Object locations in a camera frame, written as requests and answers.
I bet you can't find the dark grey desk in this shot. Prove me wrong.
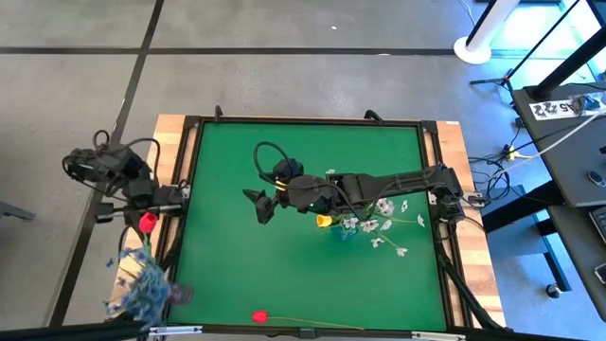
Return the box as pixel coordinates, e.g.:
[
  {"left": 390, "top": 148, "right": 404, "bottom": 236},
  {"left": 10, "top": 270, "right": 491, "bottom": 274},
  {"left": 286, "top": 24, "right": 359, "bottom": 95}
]
[{"left": 547, "top": 204, "right": 606, "bottom": 323}]

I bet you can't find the black table frame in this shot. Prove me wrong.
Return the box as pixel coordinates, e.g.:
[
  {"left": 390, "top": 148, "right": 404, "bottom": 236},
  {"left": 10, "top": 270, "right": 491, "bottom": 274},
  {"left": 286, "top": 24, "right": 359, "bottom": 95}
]
[{"left": 155, "top": 113, "right": 477, "bottom": 340}]

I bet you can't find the pole with round white base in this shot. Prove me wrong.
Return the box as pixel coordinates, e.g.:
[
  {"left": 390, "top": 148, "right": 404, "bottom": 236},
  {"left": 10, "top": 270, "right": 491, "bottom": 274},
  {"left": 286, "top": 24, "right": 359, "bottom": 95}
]
[{"left": 453, "top": 0, "right": 522, "bottom": 66}]

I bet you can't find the white printed paper label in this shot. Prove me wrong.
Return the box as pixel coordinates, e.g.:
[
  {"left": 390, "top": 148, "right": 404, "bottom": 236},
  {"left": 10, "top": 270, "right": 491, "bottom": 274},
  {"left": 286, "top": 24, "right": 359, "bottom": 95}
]
[{"left": 528, "top": 99, "right": 582, "bottom": 121}]

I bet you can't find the white cable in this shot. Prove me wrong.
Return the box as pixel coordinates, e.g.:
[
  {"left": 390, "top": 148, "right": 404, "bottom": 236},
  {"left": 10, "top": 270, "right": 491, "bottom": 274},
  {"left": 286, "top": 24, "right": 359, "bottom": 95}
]
[{"left": 491, "top": 109, "right": 606, "bottom": 177}]

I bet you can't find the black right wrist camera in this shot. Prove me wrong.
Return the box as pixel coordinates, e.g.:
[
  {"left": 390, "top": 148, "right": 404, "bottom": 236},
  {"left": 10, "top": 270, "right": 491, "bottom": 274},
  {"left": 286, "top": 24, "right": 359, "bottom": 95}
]
[{"left": 273, "top": 158, "right": 305, "bottom": 184}]

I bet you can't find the silver frame bracket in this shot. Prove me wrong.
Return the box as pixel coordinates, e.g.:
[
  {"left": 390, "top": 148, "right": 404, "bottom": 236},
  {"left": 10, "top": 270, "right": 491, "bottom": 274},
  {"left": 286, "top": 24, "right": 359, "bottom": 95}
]
[
  {"left": 411, "top": 331, "right": 468, "bottom": 341},
  {"left": 149, "top": 325, "right": 204, "bottom": 336}
]

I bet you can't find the teal glass vase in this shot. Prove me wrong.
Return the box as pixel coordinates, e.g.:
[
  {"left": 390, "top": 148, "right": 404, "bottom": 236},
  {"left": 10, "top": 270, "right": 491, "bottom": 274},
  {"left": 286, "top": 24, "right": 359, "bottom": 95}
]
[{"left": 330, "top": 225, "right": 359, "bottom": 242}]

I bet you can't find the thin black tripod stand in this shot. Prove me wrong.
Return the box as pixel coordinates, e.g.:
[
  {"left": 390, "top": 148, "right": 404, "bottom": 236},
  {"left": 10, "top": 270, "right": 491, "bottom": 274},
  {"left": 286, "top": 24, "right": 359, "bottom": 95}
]
[{"left": 470, "top": 0, "right": 584, "bottom": 87}]

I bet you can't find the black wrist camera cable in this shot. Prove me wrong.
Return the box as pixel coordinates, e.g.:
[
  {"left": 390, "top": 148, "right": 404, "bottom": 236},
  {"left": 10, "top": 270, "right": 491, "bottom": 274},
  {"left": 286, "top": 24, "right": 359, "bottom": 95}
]
[{"left": 253, "top": 140, "right": 297, "bottom": 190}]

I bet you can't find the blue artificial flower bunch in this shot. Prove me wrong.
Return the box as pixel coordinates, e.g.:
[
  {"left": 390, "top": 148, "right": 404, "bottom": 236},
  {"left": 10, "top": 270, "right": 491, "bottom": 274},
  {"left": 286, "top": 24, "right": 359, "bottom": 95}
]
[
  {"left": 106, "top": 267, "right": 172, "bottom": 329},
  {"left": 104, "top": 245, "right": 152, "bottom": 295}
]

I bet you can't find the red artificial tulip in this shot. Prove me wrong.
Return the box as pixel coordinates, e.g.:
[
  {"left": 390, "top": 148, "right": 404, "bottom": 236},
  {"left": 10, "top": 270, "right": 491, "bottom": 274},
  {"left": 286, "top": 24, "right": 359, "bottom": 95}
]
[
  {"left": 251, "top": 310, "right": 365, "bottom": 331},
  {"left": 137, "top": 211, "right": 159, "bottom": 257}
]

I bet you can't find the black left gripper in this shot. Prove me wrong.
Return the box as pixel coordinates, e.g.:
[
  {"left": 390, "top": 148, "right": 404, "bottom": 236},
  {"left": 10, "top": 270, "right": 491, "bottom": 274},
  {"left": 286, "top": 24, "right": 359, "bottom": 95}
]
[{"left": 106, "top": 149, "right": 185, "bottom": 214}]

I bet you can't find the yellow artificial tulip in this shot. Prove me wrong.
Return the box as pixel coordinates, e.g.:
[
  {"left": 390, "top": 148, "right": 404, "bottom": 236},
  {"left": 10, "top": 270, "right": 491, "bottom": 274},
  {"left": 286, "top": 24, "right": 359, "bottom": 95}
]
[{"left": 315, "top": 213, "right": 347, "bottom": 229}]

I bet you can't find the grey chair leg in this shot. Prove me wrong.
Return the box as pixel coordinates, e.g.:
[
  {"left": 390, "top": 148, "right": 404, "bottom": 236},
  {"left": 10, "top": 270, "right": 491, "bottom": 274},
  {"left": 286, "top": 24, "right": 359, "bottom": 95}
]
[{"left": 0, "top": 201, "right": 37, "bottom": 223}]

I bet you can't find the black rig beam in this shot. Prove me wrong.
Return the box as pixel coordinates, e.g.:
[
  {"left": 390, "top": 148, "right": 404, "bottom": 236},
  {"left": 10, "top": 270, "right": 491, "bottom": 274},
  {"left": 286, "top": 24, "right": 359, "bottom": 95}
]
[{"left": 0, "top": 320, "right": 149, "bottom": 341}]

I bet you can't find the black keyboard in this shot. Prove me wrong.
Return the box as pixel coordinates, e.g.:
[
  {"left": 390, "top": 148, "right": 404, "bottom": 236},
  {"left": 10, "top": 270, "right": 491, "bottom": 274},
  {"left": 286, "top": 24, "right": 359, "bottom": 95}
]
[{"left": 589, "top": 206, "right": 606, "bottom": 242}]

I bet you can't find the black desk leg bar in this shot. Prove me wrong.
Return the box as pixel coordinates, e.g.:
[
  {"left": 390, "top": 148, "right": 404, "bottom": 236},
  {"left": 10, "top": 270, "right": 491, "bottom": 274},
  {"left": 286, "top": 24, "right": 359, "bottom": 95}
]
[{"left": 481, "top": 182, "right": 555, "bottom": 234}]

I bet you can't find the dark glass vase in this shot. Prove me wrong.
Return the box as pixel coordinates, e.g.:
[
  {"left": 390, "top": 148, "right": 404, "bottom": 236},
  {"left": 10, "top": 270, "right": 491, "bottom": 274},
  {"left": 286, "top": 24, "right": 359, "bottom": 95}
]
[{"left": 169, "top": 282, "right": 195, "bottom": 307}]

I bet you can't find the green table mat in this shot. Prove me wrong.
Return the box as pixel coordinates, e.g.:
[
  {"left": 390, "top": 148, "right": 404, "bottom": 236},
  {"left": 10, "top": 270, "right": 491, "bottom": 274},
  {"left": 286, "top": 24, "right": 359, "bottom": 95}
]
[{"left": 168, "top": 121, "right": 450, "bottom": 332}]

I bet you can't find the thick black pole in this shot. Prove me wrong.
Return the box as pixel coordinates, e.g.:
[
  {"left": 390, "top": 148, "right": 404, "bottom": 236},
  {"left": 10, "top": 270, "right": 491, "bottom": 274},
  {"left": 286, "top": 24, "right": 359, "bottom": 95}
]
[{"left": 527, "top": 26, "right": 606, "bottom": 101}]

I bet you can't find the small blue object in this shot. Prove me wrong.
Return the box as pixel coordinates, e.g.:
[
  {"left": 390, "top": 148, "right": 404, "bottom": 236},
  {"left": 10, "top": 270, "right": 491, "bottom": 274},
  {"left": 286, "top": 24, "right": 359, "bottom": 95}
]
[{"left": 570, "top": 94, "right": 603, "bottom": 116}]

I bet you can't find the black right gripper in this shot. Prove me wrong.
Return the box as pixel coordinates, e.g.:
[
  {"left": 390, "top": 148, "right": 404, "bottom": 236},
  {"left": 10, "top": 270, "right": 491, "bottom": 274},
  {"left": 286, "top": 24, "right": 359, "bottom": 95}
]
[{"left": 242, "top": 174, "right": 342, "bottom": 224}]

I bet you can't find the black desk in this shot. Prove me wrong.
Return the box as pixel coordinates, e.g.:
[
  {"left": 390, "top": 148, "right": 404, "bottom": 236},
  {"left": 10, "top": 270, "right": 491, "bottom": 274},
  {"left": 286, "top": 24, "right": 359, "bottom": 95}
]
[{"left": 512, "top": 81, "right": 606, "bottom": 209}]

